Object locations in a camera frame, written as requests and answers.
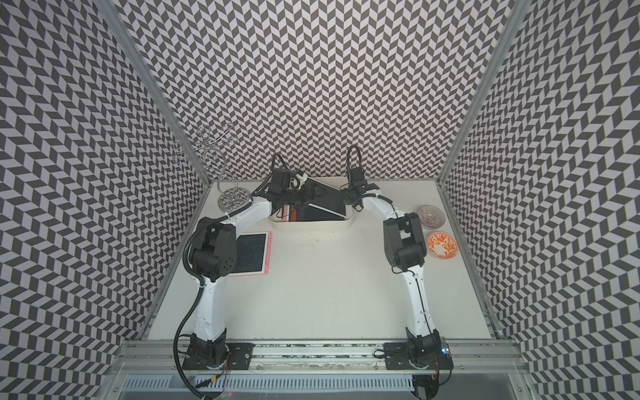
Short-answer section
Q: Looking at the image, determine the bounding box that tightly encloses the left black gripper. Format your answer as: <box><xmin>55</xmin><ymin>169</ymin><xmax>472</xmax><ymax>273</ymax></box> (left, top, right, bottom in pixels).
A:
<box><xmin>282</xmin><ymin>181</ymin><xmax>328</xmax><ymax>210</ymax></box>

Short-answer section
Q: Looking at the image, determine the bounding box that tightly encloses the white framed writing tablet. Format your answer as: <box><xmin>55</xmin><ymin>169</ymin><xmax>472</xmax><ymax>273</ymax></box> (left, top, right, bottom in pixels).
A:
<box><xmin>307</xmin><ymin>179</ymin><xmax>347</xmax><ymax>221</ymax></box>

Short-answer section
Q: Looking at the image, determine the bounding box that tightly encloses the pink edged writing tablet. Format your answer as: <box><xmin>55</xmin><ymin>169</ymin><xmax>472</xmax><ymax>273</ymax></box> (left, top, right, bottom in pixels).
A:
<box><xmin>231</xmin><ymin>232</ymin><xmax>273</xmax><ymax>276</ymax></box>

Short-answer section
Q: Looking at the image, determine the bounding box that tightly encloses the red framed writing tablet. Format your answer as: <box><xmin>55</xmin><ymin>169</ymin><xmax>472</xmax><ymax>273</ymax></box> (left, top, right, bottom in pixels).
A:
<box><xmin>284</xmin><ymin>204</ymin><xmax>346</xmax><ymax>222</ymax></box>

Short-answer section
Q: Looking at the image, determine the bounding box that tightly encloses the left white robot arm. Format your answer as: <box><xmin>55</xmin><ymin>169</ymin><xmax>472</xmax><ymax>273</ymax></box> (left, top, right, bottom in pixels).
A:
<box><xmin>183</xmin><ymin>168</ymin><xmax>327</xmax><ymax>368</ymax></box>

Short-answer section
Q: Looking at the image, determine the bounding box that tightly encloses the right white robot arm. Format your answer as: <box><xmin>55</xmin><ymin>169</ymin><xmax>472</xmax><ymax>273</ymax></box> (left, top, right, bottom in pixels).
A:
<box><xmin>345</xmin><ymin>167</ymin><xmax>443</xmax><ymax>369</ymax></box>

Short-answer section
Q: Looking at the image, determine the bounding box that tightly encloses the cream storage box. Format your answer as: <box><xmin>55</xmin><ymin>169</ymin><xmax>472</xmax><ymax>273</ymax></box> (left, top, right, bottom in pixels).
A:
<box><xmin>268</xmin><ymin>205</ymin><xmax>355</xmax><ymax>232</ymax></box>

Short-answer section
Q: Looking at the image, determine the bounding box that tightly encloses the clear glass bowl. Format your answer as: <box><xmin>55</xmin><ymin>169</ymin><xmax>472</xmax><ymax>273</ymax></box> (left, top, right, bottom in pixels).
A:
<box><xmin>417</xmin><ymin>205</ymin><xmax>447</xmax><ymax>230</ymax></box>

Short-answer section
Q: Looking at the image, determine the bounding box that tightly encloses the orange patterned bowl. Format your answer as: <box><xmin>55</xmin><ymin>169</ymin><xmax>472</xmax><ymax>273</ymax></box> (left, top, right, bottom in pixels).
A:
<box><xmin>427</xmin><ymin>232</ymin><xmax>458</xmax><ymax>260</ymax></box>

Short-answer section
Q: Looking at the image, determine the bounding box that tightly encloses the silver wire stand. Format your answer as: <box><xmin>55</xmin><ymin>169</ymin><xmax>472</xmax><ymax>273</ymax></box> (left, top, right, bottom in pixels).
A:
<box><xmin>185</xmin><ymin>123</ymin><xmax>250</xmax><ymax>213</ymax></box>

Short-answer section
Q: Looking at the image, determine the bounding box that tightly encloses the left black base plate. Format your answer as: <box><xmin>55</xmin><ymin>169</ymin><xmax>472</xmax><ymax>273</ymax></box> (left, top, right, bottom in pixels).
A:
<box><xmin>181</xmin><ymin>342</ymin><xmax>255</xmax><ymax>371</ymax></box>

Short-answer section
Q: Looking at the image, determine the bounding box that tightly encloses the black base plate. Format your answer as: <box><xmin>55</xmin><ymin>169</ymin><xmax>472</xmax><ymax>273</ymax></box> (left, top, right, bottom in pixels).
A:
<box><xmin>382</xmin><ymin>342</ymin><xmax>454</xmax><ymax>371</ymax></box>
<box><xmin>181</xmin><ymin>342</ymin><xmax>255</xmax><ymax>371</ymax></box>

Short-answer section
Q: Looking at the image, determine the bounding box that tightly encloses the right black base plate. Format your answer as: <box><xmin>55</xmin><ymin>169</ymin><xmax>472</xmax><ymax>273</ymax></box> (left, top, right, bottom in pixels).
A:
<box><xmin>382</xmin><ymin>342</ymin><xmax>454</xmax><ymax>371</ymax></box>

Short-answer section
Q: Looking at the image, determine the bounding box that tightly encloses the black corrugated cable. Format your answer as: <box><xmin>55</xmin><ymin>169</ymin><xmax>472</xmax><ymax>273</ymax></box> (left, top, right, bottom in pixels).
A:
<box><xmin>172</xmin><ymin>219</ymin><xmax>221</xmax><ymax>400</ymax></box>

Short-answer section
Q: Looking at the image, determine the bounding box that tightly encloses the aluminium front rail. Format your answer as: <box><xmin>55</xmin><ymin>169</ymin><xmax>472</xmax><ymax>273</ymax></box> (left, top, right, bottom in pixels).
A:
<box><xmin>107</xmin><ymin>338</ymin><xmax>526</xmax><ymax>375</ymax></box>

